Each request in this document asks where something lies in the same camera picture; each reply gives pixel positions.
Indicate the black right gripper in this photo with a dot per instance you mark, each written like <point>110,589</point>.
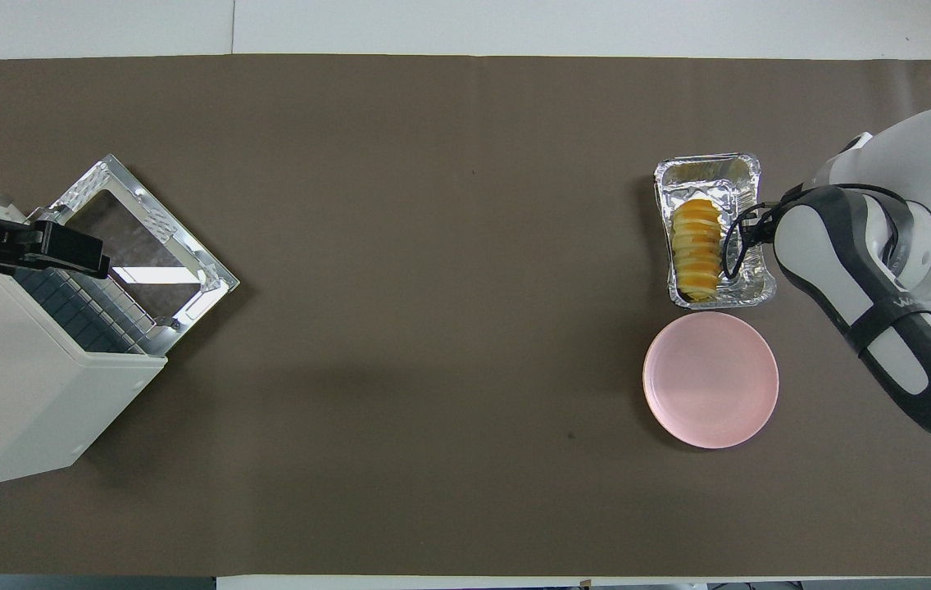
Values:
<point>765,231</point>

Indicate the glass oven door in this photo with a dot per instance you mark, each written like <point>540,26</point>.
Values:
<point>146,238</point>

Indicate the golden ridged bread loaf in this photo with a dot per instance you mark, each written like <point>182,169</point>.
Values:
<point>697,246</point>

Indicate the brown table mat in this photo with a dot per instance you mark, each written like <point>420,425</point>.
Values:
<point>433,287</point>

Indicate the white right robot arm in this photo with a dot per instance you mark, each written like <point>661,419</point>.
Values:
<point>892,279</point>

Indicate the aluminium foil tray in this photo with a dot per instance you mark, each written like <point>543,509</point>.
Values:
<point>748,283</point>

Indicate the pink round plate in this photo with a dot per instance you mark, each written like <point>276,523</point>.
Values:
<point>710,379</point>

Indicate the cream toaster oven body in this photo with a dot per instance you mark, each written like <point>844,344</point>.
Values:
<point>15,393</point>

